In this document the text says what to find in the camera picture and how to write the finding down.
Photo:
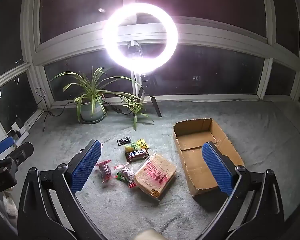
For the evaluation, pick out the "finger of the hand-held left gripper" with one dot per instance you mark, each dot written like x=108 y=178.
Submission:
x=21 y=153
x=3 y=146

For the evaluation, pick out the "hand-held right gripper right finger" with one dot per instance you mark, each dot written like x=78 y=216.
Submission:
x=216 y=165

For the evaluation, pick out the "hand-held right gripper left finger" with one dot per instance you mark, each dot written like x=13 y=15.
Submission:
x=86 y=165

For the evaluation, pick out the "clear bag of red snacks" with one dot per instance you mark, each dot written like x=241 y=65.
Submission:
x=104 y=171

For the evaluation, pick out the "brown cardboard box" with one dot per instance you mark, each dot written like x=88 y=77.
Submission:
x=197 y=160

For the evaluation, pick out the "green candy packet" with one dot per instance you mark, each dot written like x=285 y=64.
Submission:
x=120 y=177

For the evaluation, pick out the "clear bag of dark snacks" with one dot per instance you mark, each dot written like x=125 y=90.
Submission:
x=127 y=173

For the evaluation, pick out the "bagged sliced bread loaf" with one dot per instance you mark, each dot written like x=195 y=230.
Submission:
x=152 y=177

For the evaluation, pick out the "person's left hand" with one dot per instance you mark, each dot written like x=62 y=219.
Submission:
x=10 y=205

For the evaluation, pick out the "yellow-green wrapped candy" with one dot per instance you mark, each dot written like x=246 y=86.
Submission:
x=127 y=148

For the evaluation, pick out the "small dark brown packet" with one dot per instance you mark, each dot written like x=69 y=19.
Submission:
x=124 y=140

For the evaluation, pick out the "dark green pot saucer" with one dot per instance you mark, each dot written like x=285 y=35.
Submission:
x=100 y=120

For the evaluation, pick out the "brown chocolate bar pack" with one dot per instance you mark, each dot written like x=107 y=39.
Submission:
x=136 y=155

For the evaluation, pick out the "small green wrapped candy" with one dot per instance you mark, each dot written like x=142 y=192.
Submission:
x=133 y=145

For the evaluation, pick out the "pale green plant pot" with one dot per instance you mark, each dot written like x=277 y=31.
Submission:
x=91 y=110

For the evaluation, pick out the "yellow snack packet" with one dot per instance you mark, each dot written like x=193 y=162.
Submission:
x=142 y=143

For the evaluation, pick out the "black power strip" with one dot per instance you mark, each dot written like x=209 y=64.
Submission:
x=117 y=109

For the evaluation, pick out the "green spider plant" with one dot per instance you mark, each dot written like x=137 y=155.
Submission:
x=90 y=90

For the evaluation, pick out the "small spider plant offshoot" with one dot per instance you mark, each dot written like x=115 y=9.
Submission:
x=136 y=107

